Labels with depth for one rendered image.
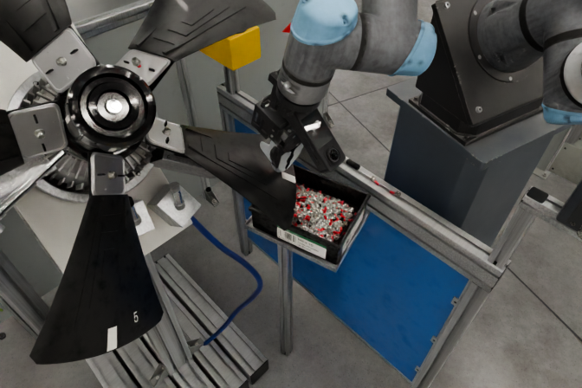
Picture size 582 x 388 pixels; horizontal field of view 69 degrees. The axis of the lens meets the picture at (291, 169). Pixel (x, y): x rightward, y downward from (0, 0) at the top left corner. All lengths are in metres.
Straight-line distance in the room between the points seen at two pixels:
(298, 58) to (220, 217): 1.55
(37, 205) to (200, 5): 0.47
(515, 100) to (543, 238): 1.34
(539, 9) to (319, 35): 0.47
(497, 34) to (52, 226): 0.91
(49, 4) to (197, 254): 1.41
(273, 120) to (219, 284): 1.25
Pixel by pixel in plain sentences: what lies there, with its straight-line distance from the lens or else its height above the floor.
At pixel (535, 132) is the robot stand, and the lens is 1.05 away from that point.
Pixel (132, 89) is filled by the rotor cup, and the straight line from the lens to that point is 0.68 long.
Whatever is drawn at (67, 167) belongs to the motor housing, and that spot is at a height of 1.08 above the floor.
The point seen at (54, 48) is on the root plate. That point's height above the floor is 1.27.
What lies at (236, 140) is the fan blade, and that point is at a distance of 0.81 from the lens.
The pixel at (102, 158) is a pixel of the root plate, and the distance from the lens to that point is 0.70.
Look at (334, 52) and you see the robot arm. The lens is 0.56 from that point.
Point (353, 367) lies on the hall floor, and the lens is 1.70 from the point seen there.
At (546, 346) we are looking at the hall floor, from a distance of 1.96.
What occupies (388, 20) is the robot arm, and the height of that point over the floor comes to 1.34.
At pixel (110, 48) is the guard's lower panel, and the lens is 1.52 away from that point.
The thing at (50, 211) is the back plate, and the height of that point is 0.97.
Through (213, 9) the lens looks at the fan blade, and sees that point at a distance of 0.81.
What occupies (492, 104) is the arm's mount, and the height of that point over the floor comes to 1.07.
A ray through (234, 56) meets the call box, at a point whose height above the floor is 1.02.
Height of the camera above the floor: 1.58
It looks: 45 degrees down
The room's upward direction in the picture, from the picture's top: straight up
